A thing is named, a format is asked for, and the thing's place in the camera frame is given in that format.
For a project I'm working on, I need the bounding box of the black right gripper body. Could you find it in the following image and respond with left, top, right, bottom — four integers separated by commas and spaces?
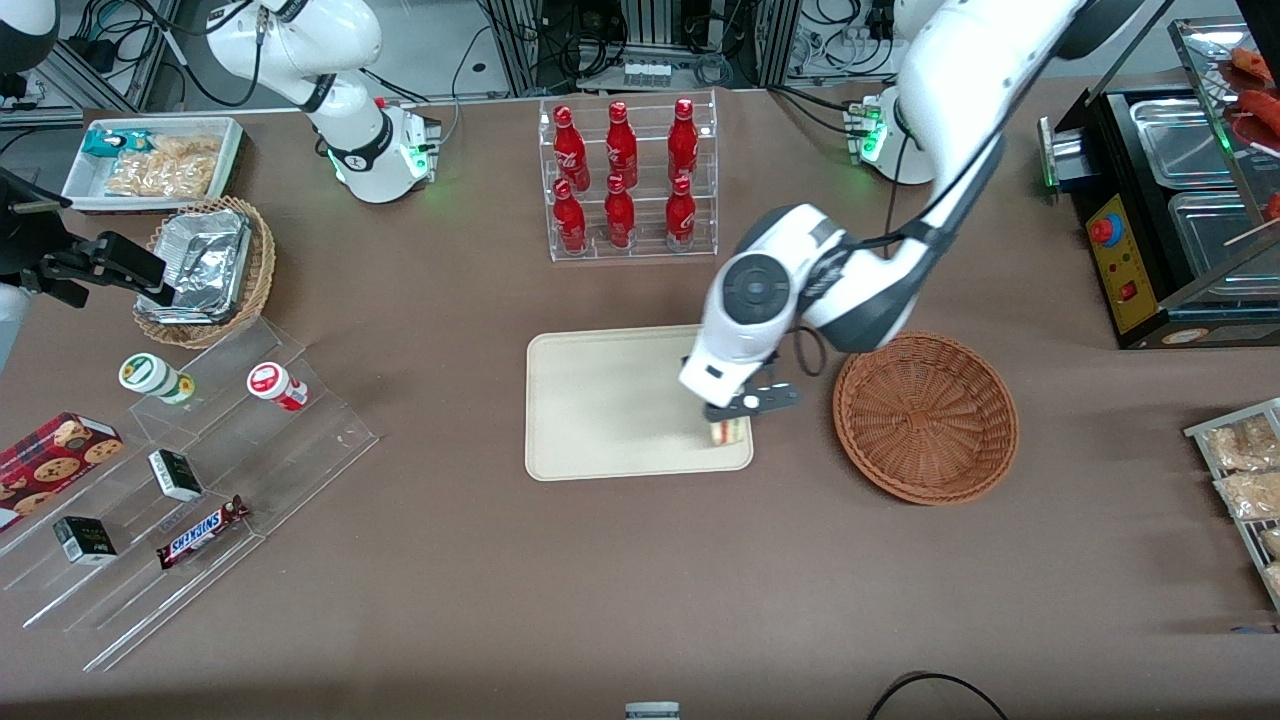
0, 232, 103, 309

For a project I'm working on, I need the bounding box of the white rectangular snack tray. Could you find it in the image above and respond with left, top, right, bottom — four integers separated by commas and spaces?
61, 116, 247, 215

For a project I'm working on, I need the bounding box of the beige plastic tray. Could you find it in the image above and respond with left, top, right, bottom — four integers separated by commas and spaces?
525, 325, 755, 483

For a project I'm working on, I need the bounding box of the small oval wicker basket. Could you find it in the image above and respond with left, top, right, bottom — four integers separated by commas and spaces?
132, 195, 277, 350

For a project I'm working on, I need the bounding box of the round brown wicker basket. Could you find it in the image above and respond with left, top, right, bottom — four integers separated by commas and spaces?
833, 331, 1020, 505

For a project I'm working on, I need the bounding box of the grey snack tray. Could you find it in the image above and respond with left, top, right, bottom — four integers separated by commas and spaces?
1184, 397, 1280, 613

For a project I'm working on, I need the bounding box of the aluminium foil container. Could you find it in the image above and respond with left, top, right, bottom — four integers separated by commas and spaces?
134, 207, 253, 327

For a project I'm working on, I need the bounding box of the clear bag of chips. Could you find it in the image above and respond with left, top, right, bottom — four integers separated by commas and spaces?
104, 134, 223, 200

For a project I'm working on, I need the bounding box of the green lid white cup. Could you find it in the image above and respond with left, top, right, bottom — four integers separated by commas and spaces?
118, 352, 197, 406

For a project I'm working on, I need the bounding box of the teal snack packet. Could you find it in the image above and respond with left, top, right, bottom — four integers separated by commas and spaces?
81, 128, 153, 160

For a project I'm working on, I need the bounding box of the clear acrylic bottle rack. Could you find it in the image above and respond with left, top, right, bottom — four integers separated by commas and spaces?
537, 89, 720, 264

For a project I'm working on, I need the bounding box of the red cola bottle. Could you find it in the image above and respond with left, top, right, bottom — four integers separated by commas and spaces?
668, 98, 699, 183
605, 101, 639, 187
553, 105, 589, 191
665, 176, 697, 251
604, 174, 637, 251
552, 179, 588, 255

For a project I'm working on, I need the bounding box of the red lid white cup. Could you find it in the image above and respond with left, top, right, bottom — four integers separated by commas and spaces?
246, 361, 310, 413

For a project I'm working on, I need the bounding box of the red cookie box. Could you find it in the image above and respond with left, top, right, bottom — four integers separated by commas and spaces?
0, 411, 126, 532

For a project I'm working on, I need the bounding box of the small black box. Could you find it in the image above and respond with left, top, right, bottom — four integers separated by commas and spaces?
52, 515, 119, 566
147, 448, 205, 503

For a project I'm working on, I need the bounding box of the clear acrylic stepped display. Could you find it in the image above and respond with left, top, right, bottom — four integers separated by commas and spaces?
0, 317, 380, 674

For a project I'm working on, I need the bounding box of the Snickers chocolate bar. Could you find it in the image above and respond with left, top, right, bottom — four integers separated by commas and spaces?
156, 494, 251, 571

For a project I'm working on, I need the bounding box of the black food warmer yellow panel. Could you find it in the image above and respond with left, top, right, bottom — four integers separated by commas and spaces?
1038, 15, 1280, 351

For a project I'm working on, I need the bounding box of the steel warmer pan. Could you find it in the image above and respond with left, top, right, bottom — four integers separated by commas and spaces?
1129, 98, 1238, 191
1167, 190, 1280, 283

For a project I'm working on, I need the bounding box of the black cable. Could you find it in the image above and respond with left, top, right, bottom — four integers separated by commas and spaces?
865, 671, 1012, 720

